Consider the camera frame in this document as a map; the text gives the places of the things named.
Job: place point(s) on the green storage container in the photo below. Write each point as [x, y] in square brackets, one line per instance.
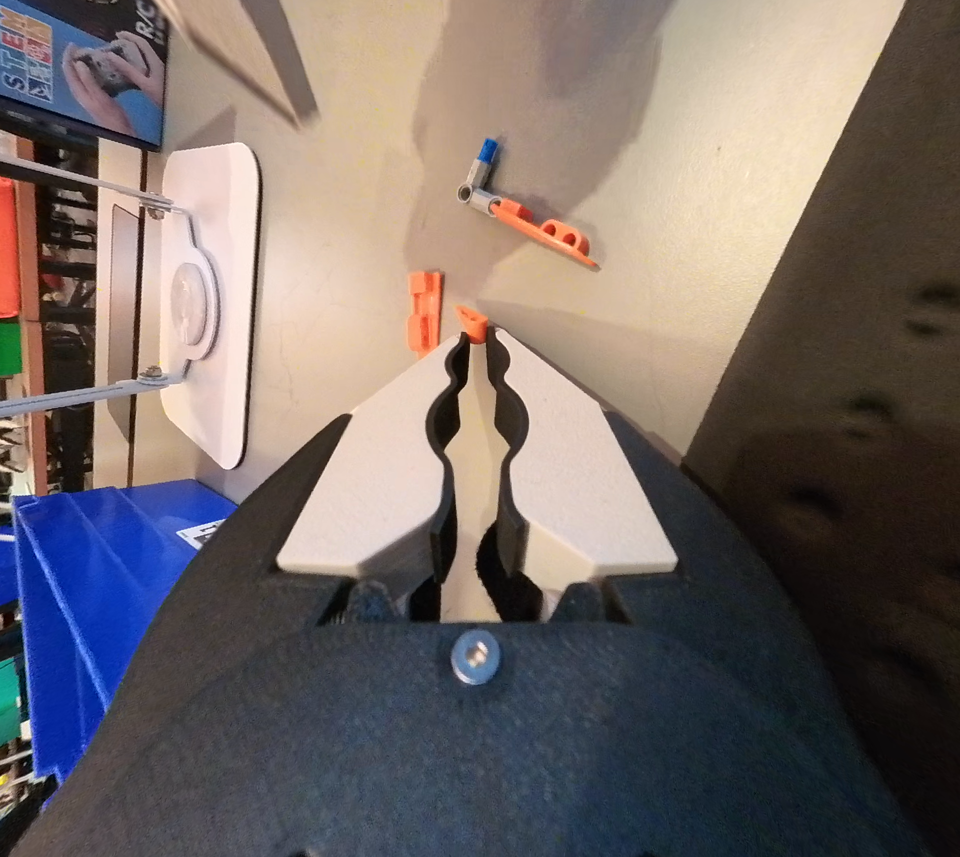
[7, 347]
[7, 699]

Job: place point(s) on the orange storage container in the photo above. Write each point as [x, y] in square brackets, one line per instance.
[6, 249]

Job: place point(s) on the small orange wedge piece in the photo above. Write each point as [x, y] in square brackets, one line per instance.
[472, 324]
[555, 238]
[424, 313]

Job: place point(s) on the blue plastic bin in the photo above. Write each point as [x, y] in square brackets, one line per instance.
[90, 572]

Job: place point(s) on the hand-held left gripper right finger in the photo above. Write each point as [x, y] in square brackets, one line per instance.
[592, 497]

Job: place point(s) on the black perforated pad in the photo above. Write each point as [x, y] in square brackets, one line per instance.
[862, 422]

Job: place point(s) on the white book stand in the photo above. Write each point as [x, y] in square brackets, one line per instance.
[217, 234]

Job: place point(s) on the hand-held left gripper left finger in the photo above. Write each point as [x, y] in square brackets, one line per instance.
[360, 497]

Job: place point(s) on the dark printed toy box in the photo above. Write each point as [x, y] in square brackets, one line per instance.
[75, 62]

